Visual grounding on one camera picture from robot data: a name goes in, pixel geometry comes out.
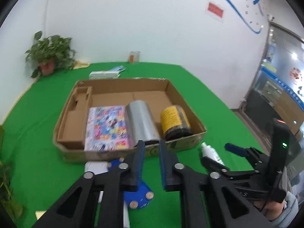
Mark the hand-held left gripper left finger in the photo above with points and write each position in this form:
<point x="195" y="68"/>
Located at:
<point x="140" y="161"/>

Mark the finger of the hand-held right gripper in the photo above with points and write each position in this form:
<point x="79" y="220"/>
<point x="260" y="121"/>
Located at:
<point x="213" y="164"/>
<point x="234" y="148"/>

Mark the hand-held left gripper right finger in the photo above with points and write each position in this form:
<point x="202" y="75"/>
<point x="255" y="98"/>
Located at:
<point x="162" y="163"/>

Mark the white spray bottle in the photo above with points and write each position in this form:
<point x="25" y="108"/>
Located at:
<point x="211" y="153"/>

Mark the silver film roll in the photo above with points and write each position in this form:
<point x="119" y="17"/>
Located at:
<point x="141" y="121"/>

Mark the dark jar with yellow label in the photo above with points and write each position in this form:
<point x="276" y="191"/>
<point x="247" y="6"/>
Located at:
<point x="174" y="118"/>

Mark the colourful printed box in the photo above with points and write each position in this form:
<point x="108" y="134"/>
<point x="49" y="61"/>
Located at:
<point x="106" y="128"/>

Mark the cardboard box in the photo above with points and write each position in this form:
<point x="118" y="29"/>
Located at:
<point x="109" y="95"/>

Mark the yellow card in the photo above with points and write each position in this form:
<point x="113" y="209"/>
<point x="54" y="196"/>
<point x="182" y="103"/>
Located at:
<point x="40" y="216"/>

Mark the person's right forearm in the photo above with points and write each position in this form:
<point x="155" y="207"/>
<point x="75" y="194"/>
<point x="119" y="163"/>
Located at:
<point x="285" y="211"/>

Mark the white power strip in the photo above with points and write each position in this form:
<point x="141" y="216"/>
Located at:
<point x="95" y="167"/>

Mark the glass door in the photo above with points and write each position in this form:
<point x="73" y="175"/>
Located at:
<point x="277" y="80"/>

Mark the white flat packets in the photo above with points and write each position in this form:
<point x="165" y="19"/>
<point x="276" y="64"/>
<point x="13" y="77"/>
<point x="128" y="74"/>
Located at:
<point x="102" y="74"/>

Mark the blue flat packet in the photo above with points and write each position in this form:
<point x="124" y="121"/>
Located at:
<point x="117" y="69"/>

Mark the glass jar with orange label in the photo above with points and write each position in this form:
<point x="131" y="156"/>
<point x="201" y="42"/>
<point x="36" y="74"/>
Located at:
<point x="134" y="57"/>

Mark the large leafy green plant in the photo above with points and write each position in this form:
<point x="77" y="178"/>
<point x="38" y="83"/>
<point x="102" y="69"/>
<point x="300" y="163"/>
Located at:
<point x="7" y="190"/>

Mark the potted plant in red pot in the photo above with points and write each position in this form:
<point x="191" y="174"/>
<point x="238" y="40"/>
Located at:
<point x="47" y="52"/>

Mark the blue wall decal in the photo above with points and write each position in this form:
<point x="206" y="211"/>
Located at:
<point x="255" y="31"/>

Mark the wall security camera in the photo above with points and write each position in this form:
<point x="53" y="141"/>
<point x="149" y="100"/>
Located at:
<point x="270" y="17"/>

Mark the red wall sign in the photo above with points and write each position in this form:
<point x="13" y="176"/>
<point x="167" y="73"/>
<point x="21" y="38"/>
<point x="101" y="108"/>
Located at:
<point x="215" y="9"/>

